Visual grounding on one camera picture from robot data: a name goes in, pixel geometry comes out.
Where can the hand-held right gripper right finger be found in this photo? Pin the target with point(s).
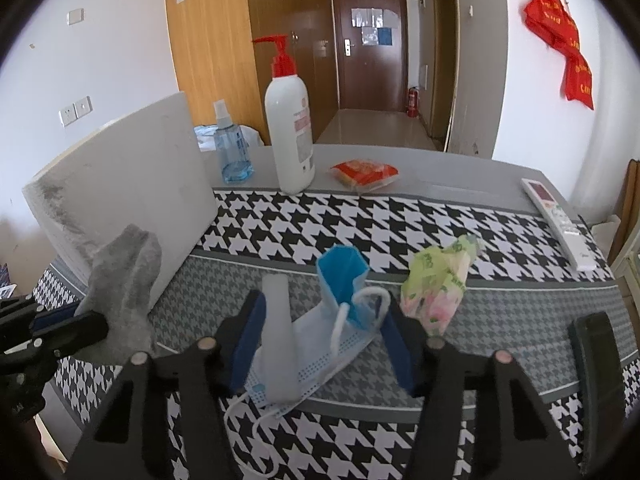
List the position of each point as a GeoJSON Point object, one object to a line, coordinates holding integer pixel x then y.
{"type": "Point", "coordinates": [400, 355]}

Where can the white square wall plate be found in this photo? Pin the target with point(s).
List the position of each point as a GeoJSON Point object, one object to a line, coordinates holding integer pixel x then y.
{"type": "Point", "coordinates": [75, 16]}

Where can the black phone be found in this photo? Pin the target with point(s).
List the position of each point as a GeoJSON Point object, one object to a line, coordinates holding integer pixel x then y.
{"type": "Point", "coordinates": [597, 370]}

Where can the green tissue pack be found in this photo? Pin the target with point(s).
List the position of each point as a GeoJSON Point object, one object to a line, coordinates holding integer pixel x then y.
{"type": "Point", "coordinates": [435, 280]}

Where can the red fire extinguisher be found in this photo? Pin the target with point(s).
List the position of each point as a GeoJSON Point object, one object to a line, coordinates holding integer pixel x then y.
{"type": "Point", "coordinates": [413, 102]}

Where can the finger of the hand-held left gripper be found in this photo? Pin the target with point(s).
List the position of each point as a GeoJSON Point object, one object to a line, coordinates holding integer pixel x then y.
{"type": "Point", "coordinates": [55, 317]}
{"type": "Point", "coordinates": [75, 335]}

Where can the white pump bottle red top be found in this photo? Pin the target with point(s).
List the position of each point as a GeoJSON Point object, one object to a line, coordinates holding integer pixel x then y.
{"type": "Point", "coordinates": [290, 135]}

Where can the white remote control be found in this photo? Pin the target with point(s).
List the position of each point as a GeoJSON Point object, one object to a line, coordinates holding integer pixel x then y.
{"type": "Point", "coordinates": [560, 220]}

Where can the dark brown door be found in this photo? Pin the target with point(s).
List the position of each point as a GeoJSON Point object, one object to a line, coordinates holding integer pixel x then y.
{"type": "Point", "coordinates": [370, 75]}

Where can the white wall socket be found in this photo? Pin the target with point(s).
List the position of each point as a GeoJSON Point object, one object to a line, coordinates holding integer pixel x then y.
{"type": "Point", "coordinates": [68, 116]}

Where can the light blue crumpled cloth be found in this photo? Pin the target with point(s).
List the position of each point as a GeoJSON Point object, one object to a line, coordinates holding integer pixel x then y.
{"type": "Point", "coordinates": [250, 140]}

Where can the white foam sheet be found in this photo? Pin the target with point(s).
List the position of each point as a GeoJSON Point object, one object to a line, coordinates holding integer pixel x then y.
{"type": "Point", "coordinates": [277, 330]}

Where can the pale blue face mask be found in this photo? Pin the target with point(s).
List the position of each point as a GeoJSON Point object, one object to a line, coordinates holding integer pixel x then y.
{"type": "Point", "coordinates": [315, 360]}

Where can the brown doorway frame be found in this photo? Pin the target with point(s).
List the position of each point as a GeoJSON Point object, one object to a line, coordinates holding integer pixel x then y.
{"type": "Point", "coordinates": [445, 60]}

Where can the grey sock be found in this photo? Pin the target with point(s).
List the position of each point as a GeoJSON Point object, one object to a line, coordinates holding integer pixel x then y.
{"type": "Point", "coordinates": [125, 285]}

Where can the wooden wardrobe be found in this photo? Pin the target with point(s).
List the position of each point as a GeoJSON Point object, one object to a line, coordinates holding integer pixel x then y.
{"type": "Point", "coordinates": [210, 50]}

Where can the blue spray bottle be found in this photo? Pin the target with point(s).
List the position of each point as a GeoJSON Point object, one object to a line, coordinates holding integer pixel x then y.
{"type": "Point", "coordinates": [232, 155]}

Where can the red printed bag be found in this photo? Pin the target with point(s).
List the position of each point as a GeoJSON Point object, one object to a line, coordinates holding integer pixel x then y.
{"type": "Point", "coordinates": [550, 20]}
{"type": "Point", "coordinates": [580, 80]}

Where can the white foam box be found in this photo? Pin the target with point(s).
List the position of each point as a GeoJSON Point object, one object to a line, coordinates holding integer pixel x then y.
{"type": "Point", "coordinates": [135, 175]}

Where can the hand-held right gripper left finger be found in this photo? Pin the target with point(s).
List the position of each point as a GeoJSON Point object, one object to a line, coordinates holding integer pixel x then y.
{"type": "Point", "coordinates": [247, 340]}

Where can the colourful printed magazine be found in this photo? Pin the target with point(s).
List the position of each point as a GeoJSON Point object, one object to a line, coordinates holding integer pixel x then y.
{"type": "Point", "coordinates": [6, 282]}

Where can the red snack packet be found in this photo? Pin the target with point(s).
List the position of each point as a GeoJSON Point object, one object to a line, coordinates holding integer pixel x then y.
{"type": "Point", "coordinates": [362, 172]}

